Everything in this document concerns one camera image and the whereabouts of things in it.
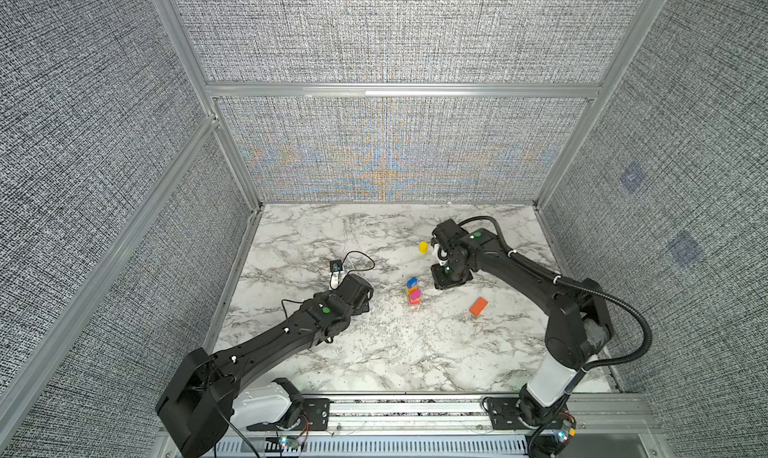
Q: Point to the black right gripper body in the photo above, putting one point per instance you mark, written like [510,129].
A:
[449,274]

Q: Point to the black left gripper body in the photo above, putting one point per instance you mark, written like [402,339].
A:
[364,306]

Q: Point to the red-orange wood block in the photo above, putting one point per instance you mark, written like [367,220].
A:
[478,307]

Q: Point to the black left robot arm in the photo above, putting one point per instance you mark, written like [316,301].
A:
[208,395]

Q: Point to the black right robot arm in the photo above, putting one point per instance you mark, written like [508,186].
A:
[578,327]

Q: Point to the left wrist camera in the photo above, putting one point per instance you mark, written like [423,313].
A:
[341,277]

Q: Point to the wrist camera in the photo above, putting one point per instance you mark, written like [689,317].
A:
[341,277]
[445,237]

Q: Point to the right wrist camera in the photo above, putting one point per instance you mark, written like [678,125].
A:
[445,237]

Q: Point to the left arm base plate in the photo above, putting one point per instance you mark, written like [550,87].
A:
[313,415]

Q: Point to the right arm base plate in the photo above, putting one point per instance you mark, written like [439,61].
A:
[503,413]

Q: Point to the aluminium front rail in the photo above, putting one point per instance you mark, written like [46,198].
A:
[600,413]

